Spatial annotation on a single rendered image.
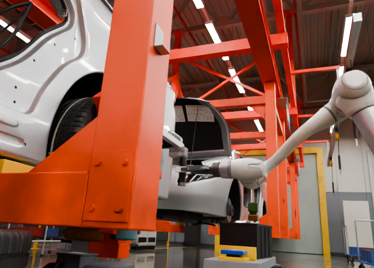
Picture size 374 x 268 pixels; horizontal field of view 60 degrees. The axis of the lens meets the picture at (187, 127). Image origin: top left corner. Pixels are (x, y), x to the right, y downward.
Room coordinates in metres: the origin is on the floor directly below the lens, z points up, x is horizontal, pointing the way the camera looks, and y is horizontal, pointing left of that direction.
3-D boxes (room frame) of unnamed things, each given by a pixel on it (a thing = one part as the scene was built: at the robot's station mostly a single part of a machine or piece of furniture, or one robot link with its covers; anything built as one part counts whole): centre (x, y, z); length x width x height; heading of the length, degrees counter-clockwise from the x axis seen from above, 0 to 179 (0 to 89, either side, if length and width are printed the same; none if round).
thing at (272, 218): (5.01, -1.10, 1.75); 0.68 x 0.16 x 2.45; 69
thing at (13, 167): (1.19, 0.66, 0.70); 0.14 x 0.14 x 0.05; 69
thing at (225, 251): (1.07, -0.17, 0.47); 0.07 x 0.07 x 0.02; 69
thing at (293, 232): (10.72, -3.33, 1.75); 0.68 x 0.16 x 2.45; 69
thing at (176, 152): (1.68, 0.04, 0.93); 0.09 x 0.05 x 0.05; 69
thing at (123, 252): (1.61, 0.33, 0.48); 0.16 x 0.12 x 0.17; 69
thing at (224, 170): (1.58, -0.20, 0.83); 0.09 x 0.06 x 0.09; 159
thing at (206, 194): (6.42, -0.47, 1.49); 4.95 x 1.86 x 1.59; 159
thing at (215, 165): (1.61, -0.14, 0.83); 0.09 x 0.08 x 0.07; 69
